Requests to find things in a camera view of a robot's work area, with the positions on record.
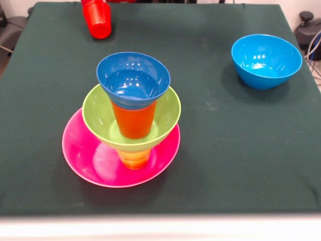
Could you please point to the yellow cup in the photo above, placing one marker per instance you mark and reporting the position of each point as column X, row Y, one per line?
column 135, row 160

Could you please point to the dark green table cloth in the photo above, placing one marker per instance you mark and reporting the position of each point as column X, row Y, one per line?
column 225, row 175

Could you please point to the light blue bowl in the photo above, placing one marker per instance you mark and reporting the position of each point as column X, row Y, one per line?
column 265, row 62

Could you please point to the large pink bowl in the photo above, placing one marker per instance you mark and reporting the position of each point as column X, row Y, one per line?
column 80, row 155

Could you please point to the green bowl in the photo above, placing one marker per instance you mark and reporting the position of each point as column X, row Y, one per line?
column 97, row 118

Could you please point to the black chair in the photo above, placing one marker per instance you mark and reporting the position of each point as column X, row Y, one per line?
column 12, row 30
column 307, row 27

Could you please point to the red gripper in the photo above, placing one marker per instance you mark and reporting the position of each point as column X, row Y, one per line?
column 121, row 1

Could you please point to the red cup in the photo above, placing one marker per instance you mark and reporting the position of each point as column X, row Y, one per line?
column 99, row 22
column 82, row 1

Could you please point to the small dark blue bowl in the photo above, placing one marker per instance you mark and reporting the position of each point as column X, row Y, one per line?
column 133, row 75

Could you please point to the orange cup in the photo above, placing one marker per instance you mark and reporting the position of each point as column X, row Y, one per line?
column 133, row 123

